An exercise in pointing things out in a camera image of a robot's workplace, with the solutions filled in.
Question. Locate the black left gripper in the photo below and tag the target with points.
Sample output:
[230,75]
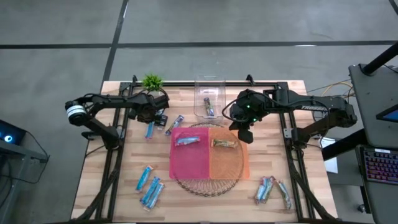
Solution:
[146,107]

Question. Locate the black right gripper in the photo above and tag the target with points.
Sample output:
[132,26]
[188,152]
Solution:
[248,107]

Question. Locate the brown snack bar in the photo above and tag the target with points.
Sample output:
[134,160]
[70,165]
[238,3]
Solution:
[224,143]

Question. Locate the multicoloured granola bar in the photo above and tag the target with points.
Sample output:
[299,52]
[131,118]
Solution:
[174,125]
[209,107]

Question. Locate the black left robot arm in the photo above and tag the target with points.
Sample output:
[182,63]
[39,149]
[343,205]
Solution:
[105,101]

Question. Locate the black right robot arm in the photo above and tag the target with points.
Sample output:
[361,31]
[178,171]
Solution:
[311,104]

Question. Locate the orange translucent plastic bin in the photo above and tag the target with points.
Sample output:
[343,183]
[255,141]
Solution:
[227,161]

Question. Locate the small green artificial plant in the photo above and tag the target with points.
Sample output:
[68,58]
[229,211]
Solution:
[152,82]

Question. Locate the clear plastic container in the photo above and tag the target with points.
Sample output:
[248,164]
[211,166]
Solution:
[217,93]

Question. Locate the pink translucent plastic bin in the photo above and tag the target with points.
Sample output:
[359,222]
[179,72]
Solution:
[189,161]

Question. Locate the round woven placemat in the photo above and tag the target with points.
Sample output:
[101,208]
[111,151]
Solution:
[208,189]

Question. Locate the white paper sheet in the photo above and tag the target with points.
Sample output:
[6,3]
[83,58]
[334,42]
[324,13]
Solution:
[331,165]

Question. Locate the black desk leg beam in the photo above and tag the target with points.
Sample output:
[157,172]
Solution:
[342,147]

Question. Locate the grey side desk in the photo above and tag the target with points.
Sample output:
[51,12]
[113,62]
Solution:
[367,99]

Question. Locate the black equipment cart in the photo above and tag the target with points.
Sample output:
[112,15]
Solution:
[21,152]

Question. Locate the black castor wheel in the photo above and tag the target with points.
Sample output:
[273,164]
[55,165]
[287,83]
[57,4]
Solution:
[361,208]

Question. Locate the black backlit keyboard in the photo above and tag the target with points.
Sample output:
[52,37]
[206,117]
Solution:
[381,166]

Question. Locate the black computer with blue light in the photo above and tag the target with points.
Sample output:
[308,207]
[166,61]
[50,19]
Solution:
[9,137]

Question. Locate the tablet with blue screen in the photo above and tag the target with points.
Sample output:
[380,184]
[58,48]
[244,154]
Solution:
[390,115]

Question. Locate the black diagonal pole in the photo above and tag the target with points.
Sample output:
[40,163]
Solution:
[381,59]

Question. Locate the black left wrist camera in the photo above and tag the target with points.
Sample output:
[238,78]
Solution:
[161,101]

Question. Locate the black aluminium table frame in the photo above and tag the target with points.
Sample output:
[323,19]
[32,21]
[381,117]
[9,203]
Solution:
[186,84]

